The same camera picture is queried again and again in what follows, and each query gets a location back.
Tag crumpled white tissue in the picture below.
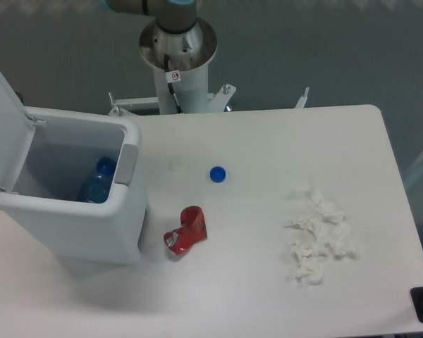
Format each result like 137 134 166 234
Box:
283 184 358 288

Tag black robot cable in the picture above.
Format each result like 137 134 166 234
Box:
164 54 184 114

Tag crushed red can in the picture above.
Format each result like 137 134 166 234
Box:
163 206 208 261

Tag white base frame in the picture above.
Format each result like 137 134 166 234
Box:
107 83 311 116

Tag blue bottle cap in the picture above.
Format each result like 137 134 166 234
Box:
209 166 226 183

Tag blue plastic bottle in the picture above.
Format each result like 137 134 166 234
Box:
77 157 116 204

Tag white trash can lid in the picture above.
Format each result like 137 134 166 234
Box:
0 71 35 192

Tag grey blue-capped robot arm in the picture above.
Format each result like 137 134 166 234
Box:
101 1 217 71

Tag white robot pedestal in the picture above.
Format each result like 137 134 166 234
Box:
152 65 209 113

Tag white plastic trash can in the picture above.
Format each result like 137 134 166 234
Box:
0 107 148 264

